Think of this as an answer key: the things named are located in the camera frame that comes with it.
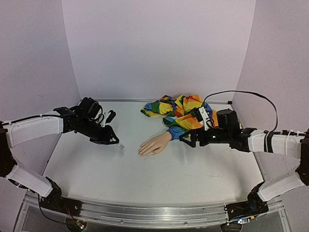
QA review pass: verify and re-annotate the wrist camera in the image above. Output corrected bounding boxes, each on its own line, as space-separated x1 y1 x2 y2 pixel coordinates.
100 110 116 127
197 106 212 131

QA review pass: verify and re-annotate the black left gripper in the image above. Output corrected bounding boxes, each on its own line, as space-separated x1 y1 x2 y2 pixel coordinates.
81 117 121 145

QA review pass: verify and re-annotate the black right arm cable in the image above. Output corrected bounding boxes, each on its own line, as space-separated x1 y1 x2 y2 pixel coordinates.
204 90 279 132

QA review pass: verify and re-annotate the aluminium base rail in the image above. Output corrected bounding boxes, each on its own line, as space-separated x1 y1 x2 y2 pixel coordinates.
14 192 291 232

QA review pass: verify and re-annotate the mannequin hand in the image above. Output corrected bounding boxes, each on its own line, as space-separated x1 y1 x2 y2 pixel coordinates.
138 131 172 157

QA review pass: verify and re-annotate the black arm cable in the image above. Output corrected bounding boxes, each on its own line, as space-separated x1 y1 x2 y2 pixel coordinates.
38 195 70 224
204 90 279 132

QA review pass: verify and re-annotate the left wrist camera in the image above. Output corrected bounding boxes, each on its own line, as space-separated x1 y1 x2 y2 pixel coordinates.
100 110 116 127

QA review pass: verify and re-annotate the colourful rainbow jacket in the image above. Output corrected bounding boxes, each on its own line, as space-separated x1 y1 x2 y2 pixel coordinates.
140 95 218 140

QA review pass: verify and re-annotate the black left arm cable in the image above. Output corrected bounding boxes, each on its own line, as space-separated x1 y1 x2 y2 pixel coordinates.
38 195 70 224

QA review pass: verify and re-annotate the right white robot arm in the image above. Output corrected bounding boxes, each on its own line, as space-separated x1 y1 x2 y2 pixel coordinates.
180 108 309 223

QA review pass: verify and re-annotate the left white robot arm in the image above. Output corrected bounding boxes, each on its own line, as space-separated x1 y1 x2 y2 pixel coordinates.
0 97 120 217

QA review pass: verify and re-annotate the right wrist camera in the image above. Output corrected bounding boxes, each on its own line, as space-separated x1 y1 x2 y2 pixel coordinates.
197 106 212 131

